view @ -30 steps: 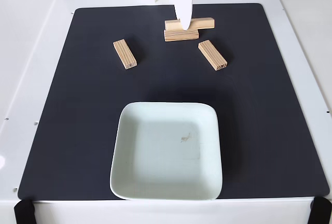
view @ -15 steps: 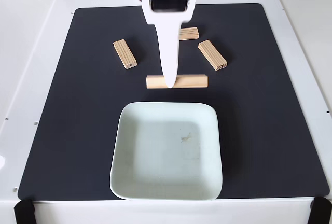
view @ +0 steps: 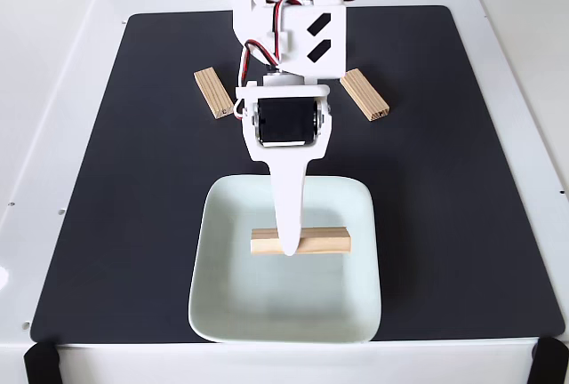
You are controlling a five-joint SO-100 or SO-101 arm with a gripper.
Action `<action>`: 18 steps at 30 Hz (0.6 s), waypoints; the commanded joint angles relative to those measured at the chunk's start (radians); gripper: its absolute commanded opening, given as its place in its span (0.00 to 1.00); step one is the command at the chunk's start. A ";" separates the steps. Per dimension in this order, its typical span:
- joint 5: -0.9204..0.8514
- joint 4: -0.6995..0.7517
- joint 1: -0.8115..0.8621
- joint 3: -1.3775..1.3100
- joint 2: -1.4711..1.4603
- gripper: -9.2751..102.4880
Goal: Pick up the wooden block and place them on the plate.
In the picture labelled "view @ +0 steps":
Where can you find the smooth light wooden block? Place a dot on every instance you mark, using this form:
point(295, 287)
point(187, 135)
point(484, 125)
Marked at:
point(324, 242)

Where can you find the striped grain wooden block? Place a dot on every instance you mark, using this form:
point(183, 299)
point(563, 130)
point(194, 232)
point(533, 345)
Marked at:
point(364, 94)

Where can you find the striped block with knot end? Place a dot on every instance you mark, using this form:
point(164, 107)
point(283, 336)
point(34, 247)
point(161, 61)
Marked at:
point(213, 92)

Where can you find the pale square ceramic plate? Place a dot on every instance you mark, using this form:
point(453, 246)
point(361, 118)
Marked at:
point(284, 295)

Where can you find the black rubber mat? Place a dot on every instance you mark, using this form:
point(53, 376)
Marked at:
point(133, 179)

